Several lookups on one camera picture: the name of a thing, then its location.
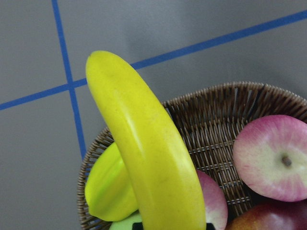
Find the yellow banana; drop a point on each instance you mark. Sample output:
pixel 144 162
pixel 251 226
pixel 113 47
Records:
pixel 162 174

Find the brown wicker basket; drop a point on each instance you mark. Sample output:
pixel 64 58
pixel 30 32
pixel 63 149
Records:
pixel 209 122

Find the yellow starfruit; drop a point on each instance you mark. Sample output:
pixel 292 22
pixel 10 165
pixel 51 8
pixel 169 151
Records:
pixel 108 190

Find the green pear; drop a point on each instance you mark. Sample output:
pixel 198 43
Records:
pixel 133 222

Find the pink apple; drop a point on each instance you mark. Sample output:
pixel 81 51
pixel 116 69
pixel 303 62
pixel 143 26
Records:
pixel 270 156

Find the red mango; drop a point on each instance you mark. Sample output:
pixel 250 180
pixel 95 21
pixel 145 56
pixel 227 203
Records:
pixel 272 216

